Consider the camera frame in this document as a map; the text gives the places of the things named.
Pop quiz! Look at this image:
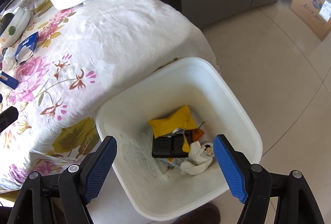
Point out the blue biscuit box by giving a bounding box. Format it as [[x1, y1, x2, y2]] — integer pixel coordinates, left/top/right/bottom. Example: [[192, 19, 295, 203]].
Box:
[[14, 32, 39, 65]]

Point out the white tissue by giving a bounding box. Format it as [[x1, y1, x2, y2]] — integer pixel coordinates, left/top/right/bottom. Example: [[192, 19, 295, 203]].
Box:
[[2, 47, 17, 72]]

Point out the cardboard box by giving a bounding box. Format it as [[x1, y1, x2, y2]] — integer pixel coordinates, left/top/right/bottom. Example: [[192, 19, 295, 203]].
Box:
[[290, 0, 330, 41]]

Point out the dark green pumpkin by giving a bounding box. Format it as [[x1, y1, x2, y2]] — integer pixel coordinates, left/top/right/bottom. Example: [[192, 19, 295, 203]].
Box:
[[0, 13, 15, 35]]

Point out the printed paper wrapper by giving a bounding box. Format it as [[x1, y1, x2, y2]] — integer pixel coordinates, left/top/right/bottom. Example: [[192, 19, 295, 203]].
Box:
[[180, 141, 214, 176]]

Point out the black plastic tray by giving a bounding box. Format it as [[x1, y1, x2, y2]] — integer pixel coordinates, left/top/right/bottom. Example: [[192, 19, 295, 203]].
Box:
[[151, 134, 188, 158]]

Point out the yellow bag in bin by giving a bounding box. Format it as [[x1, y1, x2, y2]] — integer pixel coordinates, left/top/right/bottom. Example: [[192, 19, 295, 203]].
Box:
[[148, 105, 198, 138]]

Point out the floral tablecloth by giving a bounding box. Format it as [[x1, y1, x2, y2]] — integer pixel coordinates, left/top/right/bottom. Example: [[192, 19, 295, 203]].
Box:
[[1, 0, 217, 195]]

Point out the white bowl with green handle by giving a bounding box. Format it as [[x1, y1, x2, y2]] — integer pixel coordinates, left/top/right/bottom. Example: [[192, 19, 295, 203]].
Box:
[[1, 6, 25, 45]]

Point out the white trash bin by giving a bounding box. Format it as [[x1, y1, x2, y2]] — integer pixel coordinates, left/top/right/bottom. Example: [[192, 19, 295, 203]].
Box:
[[95, 58, 263, 221]]

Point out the torn blue box piece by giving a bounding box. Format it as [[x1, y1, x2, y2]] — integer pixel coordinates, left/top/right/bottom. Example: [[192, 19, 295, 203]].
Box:
[[0, 71, 19, 89]]

